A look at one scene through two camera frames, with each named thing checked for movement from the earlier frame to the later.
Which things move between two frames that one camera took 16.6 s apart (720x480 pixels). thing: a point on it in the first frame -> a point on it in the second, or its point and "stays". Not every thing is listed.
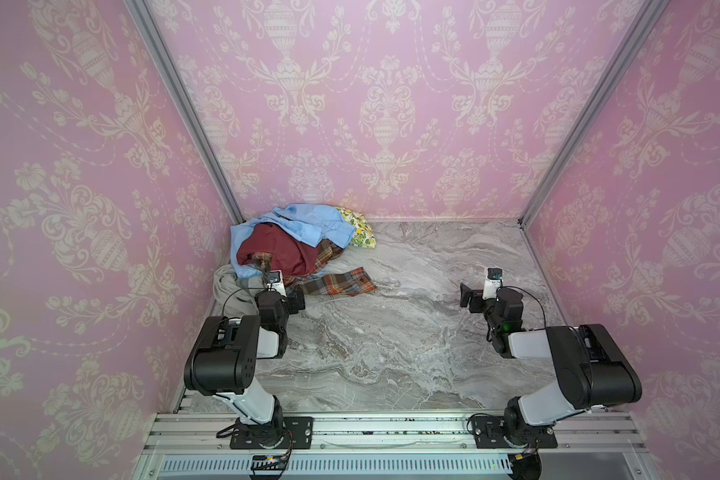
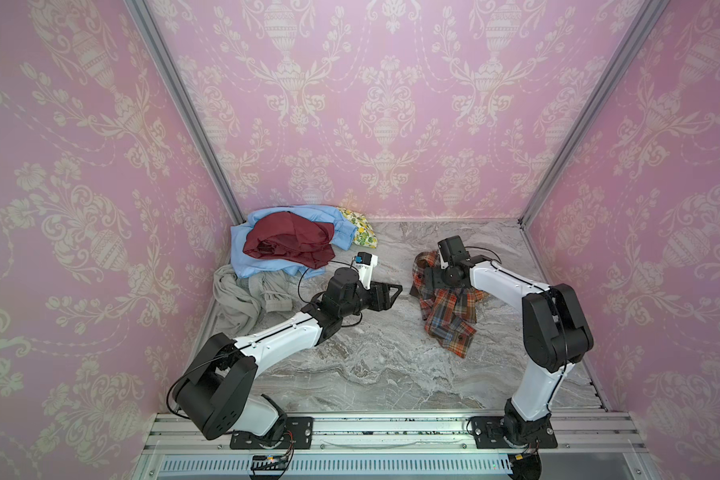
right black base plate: (489, 432) stays
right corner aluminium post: (643, 22) stays
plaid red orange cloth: (317, 284) -> (451, 314)
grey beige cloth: (234, 296) stays
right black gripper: (474, 297) -> (435, 276)
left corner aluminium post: (170, 73) stays
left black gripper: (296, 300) -> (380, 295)
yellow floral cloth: (364, 235) stays
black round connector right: (526, 466) stays
